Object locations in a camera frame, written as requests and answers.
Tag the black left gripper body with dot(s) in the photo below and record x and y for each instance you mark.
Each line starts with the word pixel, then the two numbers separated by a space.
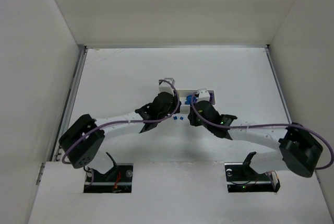
pixel 172 101

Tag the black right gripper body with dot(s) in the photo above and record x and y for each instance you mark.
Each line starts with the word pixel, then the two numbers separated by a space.
pixel 197 110

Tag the blue lego pile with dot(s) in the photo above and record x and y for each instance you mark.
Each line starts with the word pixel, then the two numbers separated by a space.
pixel 184 108

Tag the purple sloped lego brick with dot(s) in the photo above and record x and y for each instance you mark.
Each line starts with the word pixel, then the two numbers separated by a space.
pixel 211 97

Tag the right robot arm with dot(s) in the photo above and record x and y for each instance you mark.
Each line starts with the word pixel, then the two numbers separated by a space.
pixel 292 146

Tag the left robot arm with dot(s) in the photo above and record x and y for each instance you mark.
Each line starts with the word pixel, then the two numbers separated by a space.
pixel 82 141

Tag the white divided sorting tray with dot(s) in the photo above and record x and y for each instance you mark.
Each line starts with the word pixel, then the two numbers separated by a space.
pixel 184 92

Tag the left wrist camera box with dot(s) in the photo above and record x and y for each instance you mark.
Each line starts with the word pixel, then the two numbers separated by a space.
pixel 166 83

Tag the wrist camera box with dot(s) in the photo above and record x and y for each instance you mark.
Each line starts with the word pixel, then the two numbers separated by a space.
pixel 166 83
pixel 203 95

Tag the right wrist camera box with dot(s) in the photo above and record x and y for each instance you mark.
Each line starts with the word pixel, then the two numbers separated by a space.
pixel 203 95

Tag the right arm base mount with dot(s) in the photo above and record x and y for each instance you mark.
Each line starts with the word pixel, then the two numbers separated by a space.
pixel 241 178

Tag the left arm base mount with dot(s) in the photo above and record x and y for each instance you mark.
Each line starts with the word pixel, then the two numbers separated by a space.
pixel 105 175

